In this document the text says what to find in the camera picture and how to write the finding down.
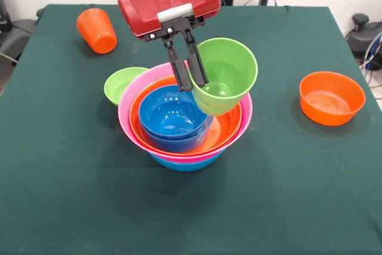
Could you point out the small dark blue bowl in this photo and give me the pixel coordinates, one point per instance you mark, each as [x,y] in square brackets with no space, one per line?
[167,117]

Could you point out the large blue bowl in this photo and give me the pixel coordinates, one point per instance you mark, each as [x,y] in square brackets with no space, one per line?
[185,167]

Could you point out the small light blue bowl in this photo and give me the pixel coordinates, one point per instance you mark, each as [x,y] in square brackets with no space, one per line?
[179,145]

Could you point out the black equipment box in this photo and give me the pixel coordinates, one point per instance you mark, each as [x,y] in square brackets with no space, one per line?
[4,16]

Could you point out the grey wheeled base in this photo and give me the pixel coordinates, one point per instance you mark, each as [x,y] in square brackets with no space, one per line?
[18,34]
[364,37]

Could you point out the orange cup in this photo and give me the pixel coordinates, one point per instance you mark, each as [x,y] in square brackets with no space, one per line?
[98,31]

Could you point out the large orange bowl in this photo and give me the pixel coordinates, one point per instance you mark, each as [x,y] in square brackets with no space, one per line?
[226,126]

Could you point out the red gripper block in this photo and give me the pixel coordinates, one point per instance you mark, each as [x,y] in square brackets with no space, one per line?
[167,4]

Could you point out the large pink bowl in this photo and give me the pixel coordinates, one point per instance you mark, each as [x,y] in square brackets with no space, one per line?
[131,93]

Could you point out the dark green tablecloth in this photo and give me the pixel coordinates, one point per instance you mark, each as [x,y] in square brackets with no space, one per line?
[74,177]

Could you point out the green cup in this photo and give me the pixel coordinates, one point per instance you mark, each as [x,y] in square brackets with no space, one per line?
[232,70]

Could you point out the small green bowl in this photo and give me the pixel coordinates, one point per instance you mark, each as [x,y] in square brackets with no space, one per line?
[115,87]

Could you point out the small orange bowl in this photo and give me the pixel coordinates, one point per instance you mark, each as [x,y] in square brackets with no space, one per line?
[328,114]

